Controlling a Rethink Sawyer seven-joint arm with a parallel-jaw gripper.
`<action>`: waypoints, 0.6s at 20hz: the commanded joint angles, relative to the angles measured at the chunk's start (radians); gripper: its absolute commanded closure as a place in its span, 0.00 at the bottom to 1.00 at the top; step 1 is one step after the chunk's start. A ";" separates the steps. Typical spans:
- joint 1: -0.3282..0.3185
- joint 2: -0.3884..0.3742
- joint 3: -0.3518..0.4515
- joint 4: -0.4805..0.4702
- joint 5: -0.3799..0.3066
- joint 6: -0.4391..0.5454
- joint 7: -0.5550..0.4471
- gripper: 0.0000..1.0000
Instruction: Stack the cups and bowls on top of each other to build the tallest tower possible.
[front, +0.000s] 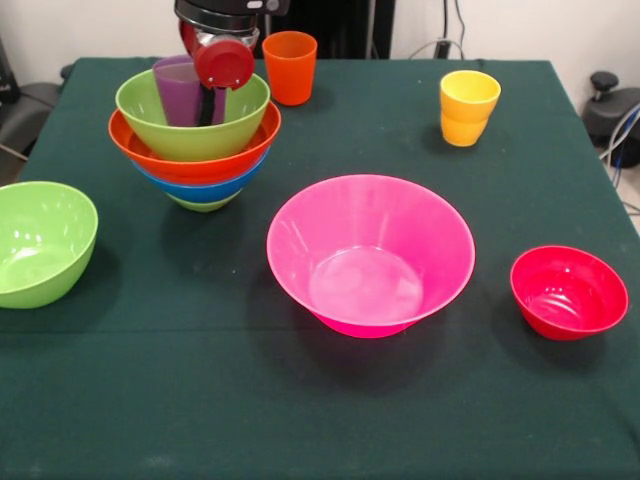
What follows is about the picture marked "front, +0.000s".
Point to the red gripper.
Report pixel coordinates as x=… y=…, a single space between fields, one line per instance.
x=222 y=65

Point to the purple plastic cup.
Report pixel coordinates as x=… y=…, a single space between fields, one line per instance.
x=177 y=97

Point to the large green plastic bowl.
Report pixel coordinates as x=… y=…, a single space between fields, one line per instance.
x=40 y=250
x=200 y=142

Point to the orange plastic bowl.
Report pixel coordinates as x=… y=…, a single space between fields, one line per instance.
x=200 y=172

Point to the blue plastic bowl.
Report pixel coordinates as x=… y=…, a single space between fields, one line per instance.
x=210 y=192

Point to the pink plastic bowl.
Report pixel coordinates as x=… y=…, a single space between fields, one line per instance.
x=370 y=260

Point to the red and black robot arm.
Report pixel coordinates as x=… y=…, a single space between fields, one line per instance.
x=225 y=15

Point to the orange plastic cup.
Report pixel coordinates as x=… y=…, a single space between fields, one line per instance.
x=290 y=70

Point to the small green plastic bowl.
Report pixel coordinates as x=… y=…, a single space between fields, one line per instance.
x=205 y=206

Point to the black office chair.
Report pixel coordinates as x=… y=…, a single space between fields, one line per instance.
x=30 y=110

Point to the black power plug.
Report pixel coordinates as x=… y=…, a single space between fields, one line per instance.
x=442 y=49

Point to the yellow plastic cup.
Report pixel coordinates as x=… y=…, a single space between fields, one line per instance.
x=464 y=132
x=470 y=95

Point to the dark green tablecloth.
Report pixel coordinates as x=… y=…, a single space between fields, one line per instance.
x=350 y=415

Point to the black equipment base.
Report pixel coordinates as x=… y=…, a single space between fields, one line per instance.
x=607 y=112

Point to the small red plastic bowl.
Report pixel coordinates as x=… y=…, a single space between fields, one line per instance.
x=567 y=295

